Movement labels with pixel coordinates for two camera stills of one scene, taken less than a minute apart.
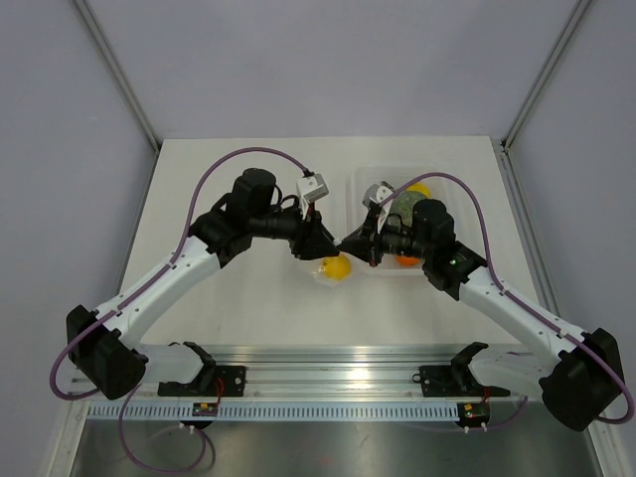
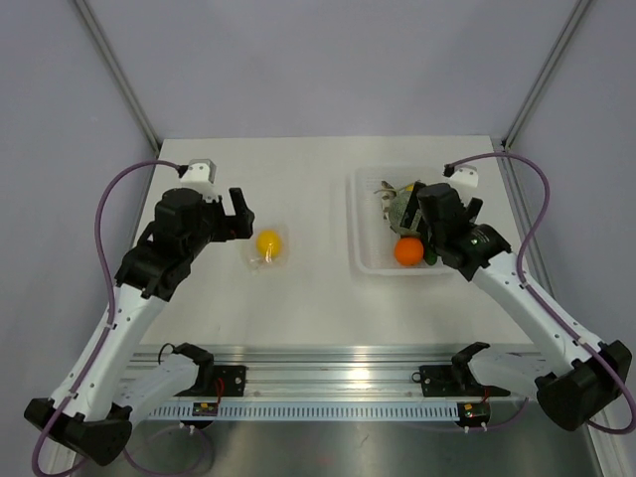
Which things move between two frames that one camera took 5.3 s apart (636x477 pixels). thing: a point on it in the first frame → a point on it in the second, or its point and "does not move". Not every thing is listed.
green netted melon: (403, 204) does not move
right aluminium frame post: (546, 74) does not move
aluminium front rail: (334, 372) does not move
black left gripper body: (277, 224) → (213, 228)
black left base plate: (219, 381) does not move
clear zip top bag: (334, 271) → (267, 247)
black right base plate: (453, 381) does not move
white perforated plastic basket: (438, 180) does not move
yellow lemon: (337, 267) → (268, 243)
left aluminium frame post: (118, 76) does not move
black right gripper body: (401, 240) → (472, 208)
